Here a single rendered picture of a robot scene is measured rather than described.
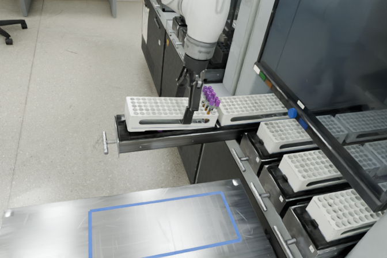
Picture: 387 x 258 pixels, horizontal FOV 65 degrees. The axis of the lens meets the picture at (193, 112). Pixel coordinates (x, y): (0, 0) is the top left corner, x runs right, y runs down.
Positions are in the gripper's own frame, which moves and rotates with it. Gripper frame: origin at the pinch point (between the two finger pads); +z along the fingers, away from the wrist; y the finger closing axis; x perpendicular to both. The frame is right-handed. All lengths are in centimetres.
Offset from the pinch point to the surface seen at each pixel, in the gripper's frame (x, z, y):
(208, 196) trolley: -0.7, 5.0, 31.8
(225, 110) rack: 14.6, -1.2, 2.4
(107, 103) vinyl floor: -8, 88, -120
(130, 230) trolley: -21.9, 7.2, 37.3
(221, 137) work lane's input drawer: 14.2, 7.6, 6.5
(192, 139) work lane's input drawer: 3.5, 8.0, 6.5
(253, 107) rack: 25.5, -2.3, 2.4
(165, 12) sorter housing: 24, 11, -119
